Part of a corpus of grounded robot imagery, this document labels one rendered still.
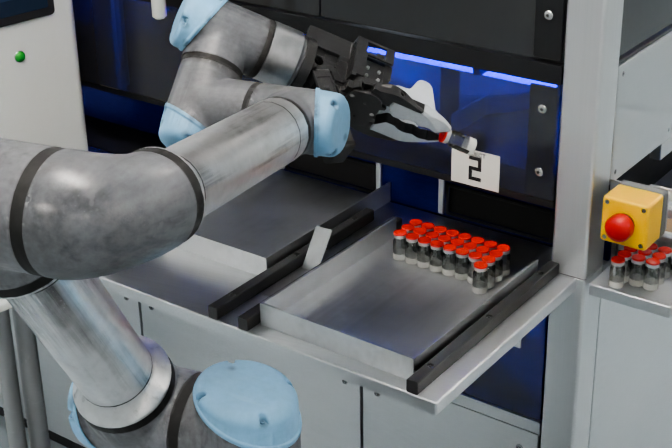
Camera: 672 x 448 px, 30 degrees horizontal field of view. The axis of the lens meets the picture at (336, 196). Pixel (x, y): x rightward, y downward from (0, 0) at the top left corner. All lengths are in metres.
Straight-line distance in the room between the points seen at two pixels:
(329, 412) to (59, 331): 1.15
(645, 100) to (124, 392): 0.97
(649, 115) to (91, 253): 1.14
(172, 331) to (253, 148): 1.32
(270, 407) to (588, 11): 0.74
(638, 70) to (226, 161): 0.87
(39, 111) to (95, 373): 1.04
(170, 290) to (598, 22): 0.74
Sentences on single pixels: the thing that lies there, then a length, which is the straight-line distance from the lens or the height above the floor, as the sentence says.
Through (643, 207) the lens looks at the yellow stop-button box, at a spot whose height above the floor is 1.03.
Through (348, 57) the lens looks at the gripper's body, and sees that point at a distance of 1.56.
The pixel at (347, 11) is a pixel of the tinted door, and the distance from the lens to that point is 2.01.
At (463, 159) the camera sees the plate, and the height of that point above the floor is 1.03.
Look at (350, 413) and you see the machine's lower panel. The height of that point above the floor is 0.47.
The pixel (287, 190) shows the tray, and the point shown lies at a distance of 2.21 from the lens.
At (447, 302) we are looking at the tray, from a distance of 1.85.
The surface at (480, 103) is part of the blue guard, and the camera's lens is 1.90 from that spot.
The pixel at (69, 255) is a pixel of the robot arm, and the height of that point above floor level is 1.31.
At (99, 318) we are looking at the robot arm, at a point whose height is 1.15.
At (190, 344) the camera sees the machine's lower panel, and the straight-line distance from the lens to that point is 2.53.
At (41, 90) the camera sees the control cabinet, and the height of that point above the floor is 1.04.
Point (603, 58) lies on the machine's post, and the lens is 1.79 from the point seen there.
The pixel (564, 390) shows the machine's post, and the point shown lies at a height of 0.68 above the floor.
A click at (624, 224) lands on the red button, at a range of 1.82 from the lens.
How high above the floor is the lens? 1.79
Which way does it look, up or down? 25 degrees down
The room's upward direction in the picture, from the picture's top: 1 degrees counter-clockwise
